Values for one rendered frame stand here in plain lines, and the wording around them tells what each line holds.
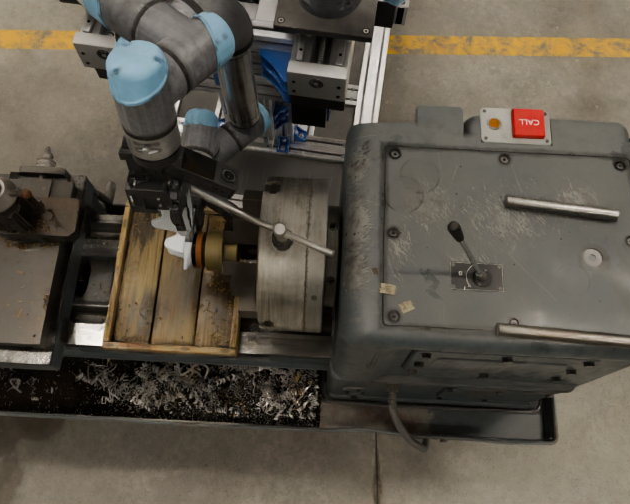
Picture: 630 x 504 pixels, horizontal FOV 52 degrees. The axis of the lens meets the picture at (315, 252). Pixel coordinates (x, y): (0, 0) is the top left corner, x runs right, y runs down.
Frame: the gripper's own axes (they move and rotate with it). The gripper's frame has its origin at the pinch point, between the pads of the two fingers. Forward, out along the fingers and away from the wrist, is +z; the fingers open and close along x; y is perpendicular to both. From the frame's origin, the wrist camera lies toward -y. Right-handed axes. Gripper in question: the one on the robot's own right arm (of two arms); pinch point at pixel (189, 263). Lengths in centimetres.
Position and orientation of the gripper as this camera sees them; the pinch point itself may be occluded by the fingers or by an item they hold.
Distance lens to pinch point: 133.4
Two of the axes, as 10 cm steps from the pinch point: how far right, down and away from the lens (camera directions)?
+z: -0.7, 9.3, -3.5
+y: -10.0, -0.7, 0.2
